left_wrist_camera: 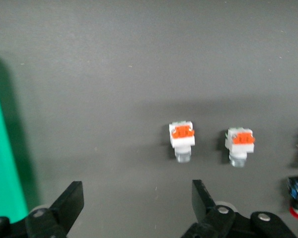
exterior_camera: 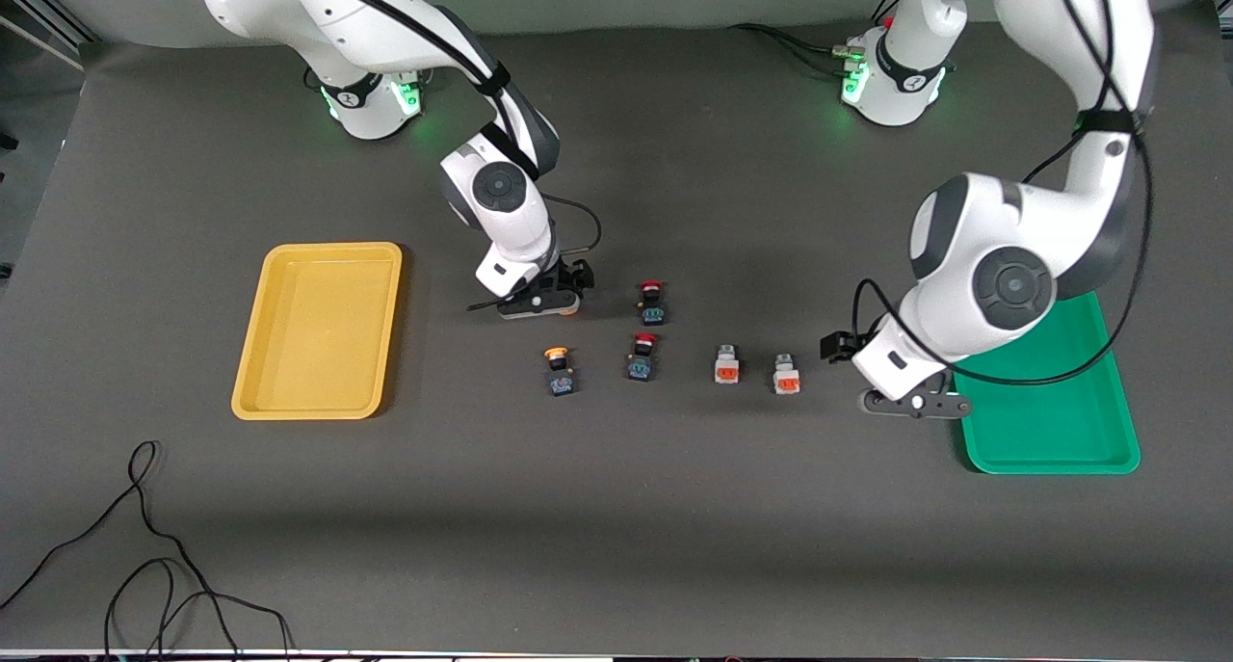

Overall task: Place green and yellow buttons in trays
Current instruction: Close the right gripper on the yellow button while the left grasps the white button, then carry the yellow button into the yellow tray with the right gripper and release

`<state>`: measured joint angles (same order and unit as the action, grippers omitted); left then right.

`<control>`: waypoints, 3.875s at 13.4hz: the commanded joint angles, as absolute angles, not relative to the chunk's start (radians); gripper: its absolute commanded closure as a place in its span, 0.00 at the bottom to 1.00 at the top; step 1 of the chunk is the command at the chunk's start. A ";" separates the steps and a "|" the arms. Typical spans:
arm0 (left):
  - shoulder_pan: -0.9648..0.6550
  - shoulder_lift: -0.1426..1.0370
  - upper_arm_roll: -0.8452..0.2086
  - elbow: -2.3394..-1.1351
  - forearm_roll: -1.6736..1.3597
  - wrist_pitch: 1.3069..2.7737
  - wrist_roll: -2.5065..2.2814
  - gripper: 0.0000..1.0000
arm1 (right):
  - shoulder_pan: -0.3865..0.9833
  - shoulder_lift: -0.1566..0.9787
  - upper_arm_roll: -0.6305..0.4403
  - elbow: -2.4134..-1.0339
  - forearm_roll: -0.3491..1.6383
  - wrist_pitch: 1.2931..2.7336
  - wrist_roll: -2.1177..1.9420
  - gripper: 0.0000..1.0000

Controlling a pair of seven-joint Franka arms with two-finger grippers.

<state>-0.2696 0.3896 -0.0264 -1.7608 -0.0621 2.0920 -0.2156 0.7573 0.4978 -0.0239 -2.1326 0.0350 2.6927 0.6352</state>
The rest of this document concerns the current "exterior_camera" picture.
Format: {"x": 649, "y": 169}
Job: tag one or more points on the yellow plastic tray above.
{"x": 318, "y": 354}

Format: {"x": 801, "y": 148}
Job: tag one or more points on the aluminium frame rail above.
{"x": 58, "y": 16}

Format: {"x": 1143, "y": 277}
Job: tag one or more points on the yellow push button switch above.
{"x": 562, "y": 383}
{"x": 575, "y": 305}

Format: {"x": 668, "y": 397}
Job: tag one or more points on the white orange button switch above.
{"x": 786, "y": 381}
{"x": 727, "y": 371}

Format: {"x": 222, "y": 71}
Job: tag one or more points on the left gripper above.
{"x": 837, "y": 345}

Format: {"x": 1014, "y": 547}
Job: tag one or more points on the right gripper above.
{"x": 574, "y": 276}

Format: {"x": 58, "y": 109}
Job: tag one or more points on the green plastic tray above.
{"x": 1060, "y": 440}

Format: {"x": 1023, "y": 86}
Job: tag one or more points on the red push button switch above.
{"x": 642, "y": 367}
{"x": 653, "y": 312}

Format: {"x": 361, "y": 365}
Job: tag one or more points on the dark grey table mat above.
{"x": 616, "y": 546}

